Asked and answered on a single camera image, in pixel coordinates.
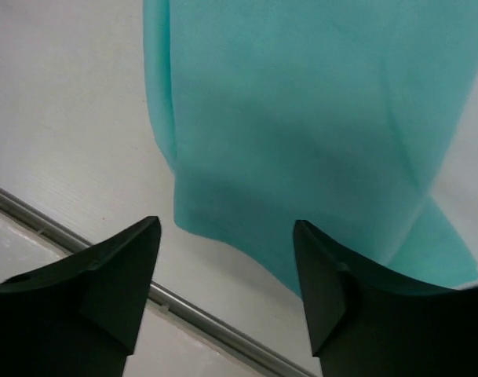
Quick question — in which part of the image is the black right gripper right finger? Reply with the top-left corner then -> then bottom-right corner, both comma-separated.
293,221 -> 478,377

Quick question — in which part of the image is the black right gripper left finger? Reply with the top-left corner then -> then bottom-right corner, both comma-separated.
0,216 -> 161,376

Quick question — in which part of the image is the teal t shirt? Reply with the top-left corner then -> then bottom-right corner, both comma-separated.
143,1 -> 478,292

